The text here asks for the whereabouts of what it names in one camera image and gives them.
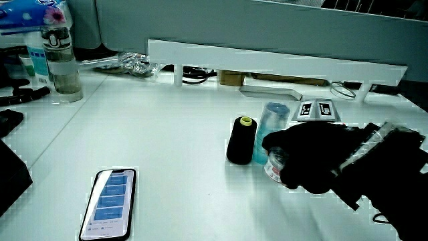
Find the black thread spool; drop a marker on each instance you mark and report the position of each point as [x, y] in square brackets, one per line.
[241, 142]

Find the clear water bottle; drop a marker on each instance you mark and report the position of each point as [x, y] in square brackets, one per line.
[63, 67]

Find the blue floral tissue pack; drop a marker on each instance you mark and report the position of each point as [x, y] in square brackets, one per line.
[31, 13]

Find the black marker pens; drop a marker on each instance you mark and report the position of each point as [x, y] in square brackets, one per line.
[23, 96]

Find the grey desk partition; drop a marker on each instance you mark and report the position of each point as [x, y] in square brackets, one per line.
[267, 26]

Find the light blue thread spool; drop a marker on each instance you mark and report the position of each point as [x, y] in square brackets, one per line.
[271, 118]

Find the small brown cardboard box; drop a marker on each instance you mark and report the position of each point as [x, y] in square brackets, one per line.
[231, 78]

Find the black smartphone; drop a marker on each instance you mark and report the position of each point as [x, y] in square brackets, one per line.
[109, 205]

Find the crumpled clear plastic bag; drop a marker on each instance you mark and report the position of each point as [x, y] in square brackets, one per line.
[138, 64]

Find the flat grey tray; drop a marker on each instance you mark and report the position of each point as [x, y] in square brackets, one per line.
[267, 92]

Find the black box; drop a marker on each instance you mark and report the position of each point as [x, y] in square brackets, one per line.
[11, 177]

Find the person's right hand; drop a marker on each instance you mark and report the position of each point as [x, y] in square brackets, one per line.
[311, 154]

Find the black pouch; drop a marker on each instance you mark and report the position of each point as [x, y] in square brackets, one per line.
[9, 120]

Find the white bottle with blue label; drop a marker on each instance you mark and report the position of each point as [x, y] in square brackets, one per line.
[37, 58]

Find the long brown wooden strip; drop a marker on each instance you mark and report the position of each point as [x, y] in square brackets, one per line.
[291, 79]

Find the white desk riser shelf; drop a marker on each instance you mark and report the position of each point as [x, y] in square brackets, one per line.
[267, 60]

